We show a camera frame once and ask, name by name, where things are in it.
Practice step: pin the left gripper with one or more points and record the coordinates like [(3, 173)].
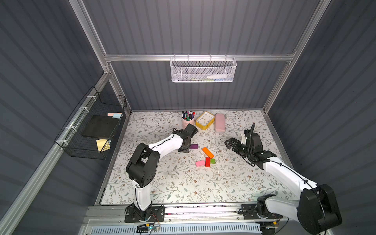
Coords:
[(185, 146)]

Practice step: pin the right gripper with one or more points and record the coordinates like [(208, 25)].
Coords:
[(238, 146)]

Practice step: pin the pink block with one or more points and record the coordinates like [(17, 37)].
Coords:
[(200, 163)]

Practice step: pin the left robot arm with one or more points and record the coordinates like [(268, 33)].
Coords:
[(143, 164)]

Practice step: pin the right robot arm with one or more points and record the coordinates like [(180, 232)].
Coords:
[(316, 207)]

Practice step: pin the orange block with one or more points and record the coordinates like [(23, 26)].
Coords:
[(207, 152)]

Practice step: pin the pink pen cup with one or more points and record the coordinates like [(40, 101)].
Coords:
[(185, 123)]

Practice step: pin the red block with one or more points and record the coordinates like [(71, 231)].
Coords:
[(207, 162)]

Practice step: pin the pink pencil case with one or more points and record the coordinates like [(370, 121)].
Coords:
[(220, 123)]

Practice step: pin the yellow alarm clock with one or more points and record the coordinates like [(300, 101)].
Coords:
[(205, 121)]

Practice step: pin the floral table mat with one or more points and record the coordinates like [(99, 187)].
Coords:
[(178, 180)]

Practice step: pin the white bottle in basket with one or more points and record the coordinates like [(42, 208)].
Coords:
[(222, 76)]

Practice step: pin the pastel sticky notes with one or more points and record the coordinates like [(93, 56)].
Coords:
[(115, 115)]

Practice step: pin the yellow sticky notes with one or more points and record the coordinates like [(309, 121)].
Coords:
[(103, 145)]

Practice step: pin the black notebook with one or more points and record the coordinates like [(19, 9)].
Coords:
[(100, 127)]

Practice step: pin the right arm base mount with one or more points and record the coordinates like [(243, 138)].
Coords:
[(250, 211)]

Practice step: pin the aluminium rail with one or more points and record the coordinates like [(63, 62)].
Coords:
[(175, 212)]

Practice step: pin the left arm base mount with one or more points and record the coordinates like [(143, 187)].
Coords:
[(152, 214)]

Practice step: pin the white mesh wall basket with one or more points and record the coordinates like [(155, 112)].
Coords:
[(196, 69)]

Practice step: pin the black wire wall basket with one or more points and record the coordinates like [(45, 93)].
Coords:
[(96, 102)]

